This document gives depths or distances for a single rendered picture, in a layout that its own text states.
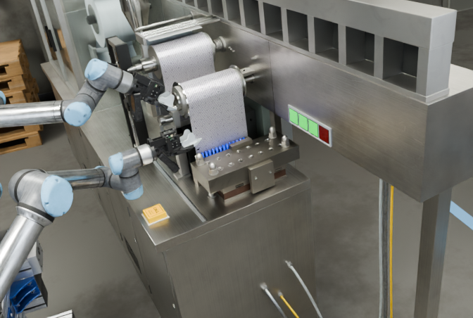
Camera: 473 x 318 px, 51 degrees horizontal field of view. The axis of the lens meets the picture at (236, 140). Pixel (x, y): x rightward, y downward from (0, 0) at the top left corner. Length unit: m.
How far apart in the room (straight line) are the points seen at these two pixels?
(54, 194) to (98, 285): 1.56
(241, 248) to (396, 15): 1.07
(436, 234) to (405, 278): 1.15
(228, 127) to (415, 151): 0.85
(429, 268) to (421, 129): 0.64
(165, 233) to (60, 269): 1.56
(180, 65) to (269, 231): 0.77
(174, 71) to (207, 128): 0.30
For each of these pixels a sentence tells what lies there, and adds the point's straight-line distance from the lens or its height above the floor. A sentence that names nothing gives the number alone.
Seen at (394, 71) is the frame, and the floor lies 1.47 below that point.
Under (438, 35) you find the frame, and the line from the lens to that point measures 1.27.
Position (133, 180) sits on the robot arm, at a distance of 1.87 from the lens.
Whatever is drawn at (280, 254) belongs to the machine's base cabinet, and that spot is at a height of 0.60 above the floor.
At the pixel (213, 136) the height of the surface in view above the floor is 1.09.
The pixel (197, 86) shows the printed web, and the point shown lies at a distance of 1.89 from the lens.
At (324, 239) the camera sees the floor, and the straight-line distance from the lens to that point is 3.07.
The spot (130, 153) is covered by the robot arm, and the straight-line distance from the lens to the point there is 1.84.
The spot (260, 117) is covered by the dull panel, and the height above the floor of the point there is 1.08.
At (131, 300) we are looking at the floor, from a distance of 2.91.
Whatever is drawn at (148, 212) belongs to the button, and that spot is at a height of 0.92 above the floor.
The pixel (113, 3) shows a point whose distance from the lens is 2.77.
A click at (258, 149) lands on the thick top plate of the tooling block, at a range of 1.94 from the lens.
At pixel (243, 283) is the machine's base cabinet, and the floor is 0.54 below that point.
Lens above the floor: 2.00
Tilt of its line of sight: 29 degrees down
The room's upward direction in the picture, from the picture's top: 8 degrees counter-clockwise
